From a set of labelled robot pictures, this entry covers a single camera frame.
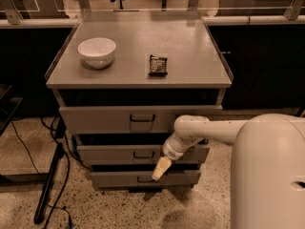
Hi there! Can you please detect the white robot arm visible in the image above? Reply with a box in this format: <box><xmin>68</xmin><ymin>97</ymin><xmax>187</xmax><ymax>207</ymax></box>
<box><xmin>152</xmin><ymin>114</ymin><xmax>305</xmax><ymax>229</ymax></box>

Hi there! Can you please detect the dark snack packet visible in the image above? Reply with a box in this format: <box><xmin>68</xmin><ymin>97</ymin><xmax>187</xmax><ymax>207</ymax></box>
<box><xmin>149</xmin><ymin>54</ymin><xmax>168</xmax><ymax>76</ymax></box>

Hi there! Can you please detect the black power strip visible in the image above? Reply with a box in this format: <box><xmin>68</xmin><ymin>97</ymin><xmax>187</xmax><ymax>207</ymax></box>
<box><xmin>33</xmin><ymin>143</ymin><xmax>63</xmax><ymax>224</ymax></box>

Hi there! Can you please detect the grey bottom drawer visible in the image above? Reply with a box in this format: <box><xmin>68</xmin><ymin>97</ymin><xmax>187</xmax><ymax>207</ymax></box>
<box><xmin>90</xmin><ymin>170</ymin><xmax>201</xmax><ymax>189</ymax></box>

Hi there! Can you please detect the grey drawer cabinet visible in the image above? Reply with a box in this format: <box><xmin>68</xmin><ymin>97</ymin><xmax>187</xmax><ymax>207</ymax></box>
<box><xmin>45</xmin><ymin>10</ymin><xmax>234</xmax><ymax>193</ymax></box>

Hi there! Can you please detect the grey top drawer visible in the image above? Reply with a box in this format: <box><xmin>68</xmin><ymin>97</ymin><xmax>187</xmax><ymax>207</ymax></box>
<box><xmin>59</xmin><ymin>105</ymin><xmax>222</xmax><ymax>135</ymax></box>

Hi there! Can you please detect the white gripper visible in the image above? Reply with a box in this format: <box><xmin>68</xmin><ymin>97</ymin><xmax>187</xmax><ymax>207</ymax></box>
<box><xmin>152</xmin><ymin>134</ymin><xmax>191</xmax><ymax>180</ymax></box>

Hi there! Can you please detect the grey drawer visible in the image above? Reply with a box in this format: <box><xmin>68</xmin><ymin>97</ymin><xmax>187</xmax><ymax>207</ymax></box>
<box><xmin>59</xmin><ymin>105</ymin><xmax>222</xmax><ymax>135</ymax></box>
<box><xmin>77</xmin><ymin>145</ymin><xmax>210</xmax><ymax>165</ymax></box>
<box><xmin>90</xmin><ymin>170</ymin><xmax>201</xmax><ymax>189</ymax></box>

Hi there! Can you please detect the dark side table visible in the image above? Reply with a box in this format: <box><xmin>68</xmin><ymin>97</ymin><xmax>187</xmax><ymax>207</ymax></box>
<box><xmin>0</xmin><ymin>84</ymin><xmax>23</xmax><ymax>135</ymax></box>

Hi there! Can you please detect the white bowl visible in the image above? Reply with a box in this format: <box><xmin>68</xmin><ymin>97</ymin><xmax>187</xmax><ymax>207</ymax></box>
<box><xmin>77</xmin><ymin>37</ymin><xmax>116</xmax><ymax>69</ymax></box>

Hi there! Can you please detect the black floor cable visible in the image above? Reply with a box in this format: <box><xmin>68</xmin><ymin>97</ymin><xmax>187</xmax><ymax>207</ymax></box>
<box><xmin>9</xmin><ymin>114</ymin><xmax>77</xmax><ymax>229</ymax></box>

